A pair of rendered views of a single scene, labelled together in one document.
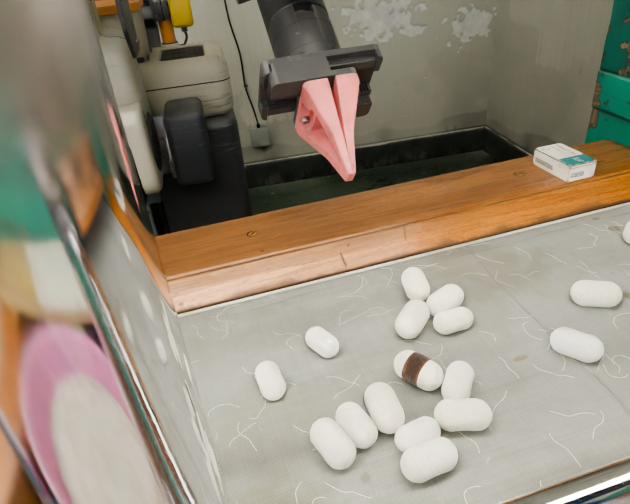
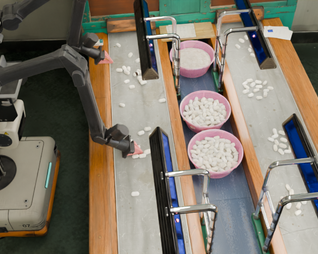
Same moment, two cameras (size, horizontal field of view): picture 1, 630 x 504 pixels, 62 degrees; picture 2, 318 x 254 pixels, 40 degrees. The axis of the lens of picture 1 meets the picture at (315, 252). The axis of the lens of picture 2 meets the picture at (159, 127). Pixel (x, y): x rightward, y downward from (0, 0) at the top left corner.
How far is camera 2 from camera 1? 2.27 m
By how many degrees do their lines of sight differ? 60
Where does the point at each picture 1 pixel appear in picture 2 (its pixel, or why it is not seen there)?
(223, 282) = (107, 89)
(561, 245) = (115, 53)
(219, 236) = (95, 88)
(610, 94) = (85, 26)
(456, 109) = not seen: outside the picture
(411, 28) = not seen: outside the picture
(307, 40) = (97, 50)
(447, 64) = not seen: outside the picture
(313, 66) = (103, 53)
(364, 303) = (118, 77)
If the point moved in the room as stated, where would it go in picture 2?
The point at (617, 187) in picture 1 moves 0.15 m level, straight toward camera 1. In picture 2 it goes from (105, 41) to (122, 50)
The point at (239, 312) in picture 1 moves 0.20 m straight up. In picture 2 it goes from (113, 90) to (110, 63)
